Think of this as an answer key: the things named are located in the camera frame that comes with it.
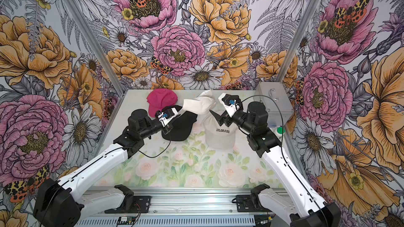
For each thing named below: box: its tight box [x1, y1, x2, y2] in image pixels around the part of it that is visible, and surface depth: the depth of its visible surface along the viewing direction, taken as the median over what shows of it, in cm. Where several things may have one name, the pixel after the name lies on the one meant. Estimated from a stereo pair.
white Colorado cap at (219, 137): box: [203, 110, 238, 150], surface depth 98 cm
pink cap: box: [146, 88, 178, 118], surface depth 113 cm
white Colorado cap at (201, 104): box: [182, 89, 217, 115], surface depth 71 cm
